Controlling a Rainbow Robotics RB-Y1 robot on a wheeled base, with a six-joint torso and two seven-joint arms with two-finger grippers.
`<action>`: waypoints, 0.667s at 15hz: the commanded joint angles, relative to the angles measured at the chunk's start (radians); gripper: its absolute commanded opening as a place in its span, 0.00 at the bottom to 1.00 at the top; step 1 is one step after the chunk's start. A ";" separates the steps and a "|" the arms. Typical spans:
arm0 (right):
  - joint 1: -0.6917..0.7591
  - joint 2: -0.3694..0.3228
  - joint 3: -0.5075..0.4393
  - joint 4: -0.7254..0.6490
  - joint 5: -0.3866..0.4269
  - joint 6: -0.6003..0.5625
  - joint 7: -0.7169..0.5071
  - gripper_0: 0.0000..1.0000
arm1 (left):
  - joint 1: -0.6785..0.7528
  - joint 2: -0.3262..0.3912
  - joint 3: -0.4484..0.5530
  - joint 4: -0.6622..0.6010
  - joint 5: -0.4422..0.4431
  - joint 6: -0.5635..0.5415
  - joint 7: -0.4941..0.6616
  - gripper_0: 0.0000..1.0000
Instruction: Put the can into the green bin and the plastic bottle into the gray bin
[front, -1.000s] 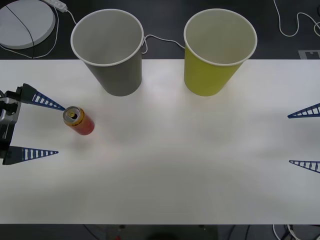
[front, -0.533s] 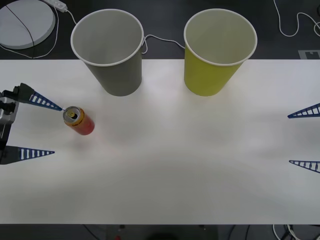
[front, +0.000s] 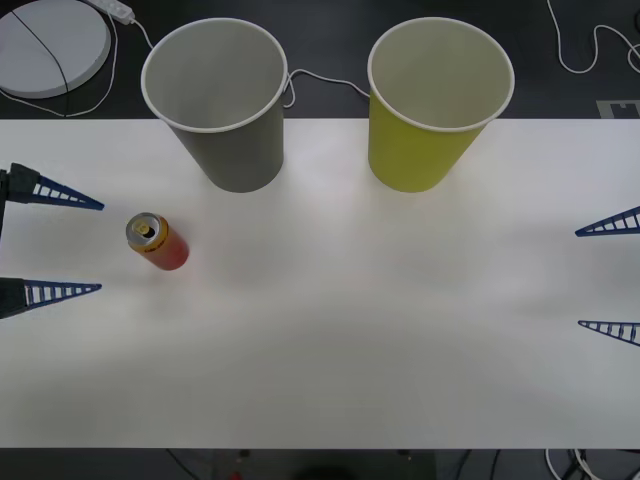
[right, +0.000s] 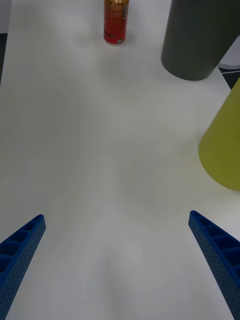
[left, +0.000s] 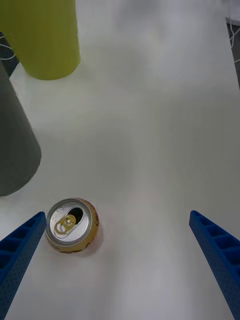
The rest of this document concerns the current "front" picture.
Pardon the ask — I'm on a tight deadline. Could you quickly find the grey plastic waste bin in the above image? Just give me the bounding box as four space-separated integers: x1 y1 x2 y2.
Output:
140 18 289 194

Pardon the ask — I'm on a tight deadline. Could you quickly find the orange-red drink can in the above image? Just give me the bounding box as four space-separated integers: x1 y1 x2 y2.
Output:
125 212 190 272

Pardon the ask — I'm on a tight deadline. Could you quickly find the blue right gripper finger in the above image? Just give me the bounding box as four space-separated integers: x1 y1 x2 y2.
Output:
577 320 640 347
574 205 640 238

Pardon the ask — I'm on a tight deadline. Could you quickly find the white looped cable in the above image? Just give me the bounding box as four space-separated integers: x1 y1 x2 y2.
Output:
546 0 640 75

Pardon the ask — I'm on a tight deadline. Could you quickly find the white round disc base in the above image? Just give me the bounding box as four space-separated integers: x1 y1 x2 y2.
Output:
0 0 112 100

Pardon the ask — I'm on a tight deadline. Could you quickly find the thin white cable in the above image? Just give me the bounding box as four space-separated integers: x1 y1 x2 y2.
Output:
0 14 120 119

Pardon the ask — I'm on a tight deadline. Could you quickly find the yellow-green plastic waste bin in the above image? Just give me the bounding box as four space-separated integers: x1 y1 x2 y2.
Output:
367 17 516 194

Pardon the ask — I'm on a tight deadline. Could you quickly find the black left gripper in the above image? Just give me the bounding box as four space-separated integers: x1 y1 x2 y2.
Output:
0 162 106 320

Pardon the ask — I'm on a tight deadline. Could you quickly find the thin black cable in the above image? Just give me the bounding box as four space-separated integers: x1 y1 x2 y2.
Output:
10 8 70 119

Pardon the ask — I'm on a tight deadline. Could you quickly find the white power strip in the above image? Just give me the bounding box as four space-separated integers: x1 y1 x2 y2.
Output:
84 0 135 24

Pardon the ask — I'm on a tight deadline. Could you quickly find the white power strip cable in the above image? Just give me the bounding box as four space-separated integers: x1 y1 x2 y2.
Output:
130 17 372 109

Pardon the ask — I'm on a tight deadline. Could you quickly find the grey floor marker plate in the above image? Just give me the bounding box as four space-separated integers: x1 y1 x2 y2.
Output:
596 99 640 120

